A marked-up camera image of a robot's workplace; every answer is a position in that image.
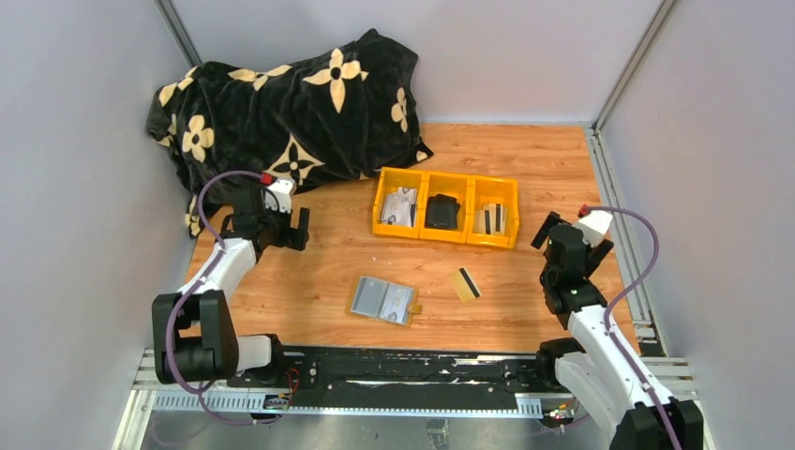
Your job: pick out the gold card black stripe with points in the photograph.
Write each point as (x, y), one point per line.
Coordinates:
(464, 285)

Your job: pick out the black card holder in bin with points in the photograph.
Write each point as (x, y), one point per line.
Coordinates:
(442, 212)

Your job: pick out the yellow three-compartment bin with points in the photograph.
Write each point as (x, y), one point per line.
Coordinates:
(471, 191)

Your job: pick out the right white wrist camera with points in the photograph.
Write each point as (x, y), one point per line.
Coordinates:
(594, 226)

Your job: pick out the white cards in bin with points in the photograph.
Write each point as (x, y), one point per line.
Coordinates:
(399, 207)

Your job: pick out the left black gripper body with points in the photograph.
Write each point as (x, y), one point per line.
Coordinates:
(277, 224)

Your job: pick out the aluminium frame rail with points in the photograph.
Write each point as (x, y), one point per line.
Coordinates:
(150, 400)

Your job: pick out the black floral blanket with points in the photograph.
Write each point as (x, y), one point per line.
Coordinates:
(340, 116)

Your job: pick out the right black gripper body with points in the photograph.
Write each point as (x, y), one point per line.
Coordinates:
(594, 256)

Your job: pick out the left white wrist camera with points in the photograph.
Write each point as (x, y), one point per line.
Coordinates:
(279, 195)

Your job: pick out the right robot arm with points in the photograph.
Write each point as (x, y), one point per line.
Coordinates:
(596, 363)

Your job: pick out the gold cards in bin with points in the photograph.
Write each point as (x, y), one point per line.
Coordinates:
(491, 219)

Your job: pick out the yellow leather card holder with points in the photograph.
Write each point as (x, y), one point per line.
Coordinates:
(384, 301)

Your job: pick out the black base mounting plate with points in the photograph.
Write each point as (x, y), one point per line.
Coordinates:
(411, 380)

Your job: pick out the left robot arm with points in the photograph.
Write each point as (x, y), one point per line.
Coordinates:
(194, 337)

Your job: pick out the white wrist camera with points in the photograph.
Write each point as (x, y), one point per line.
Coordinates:
(279, 195)
(594, 226)

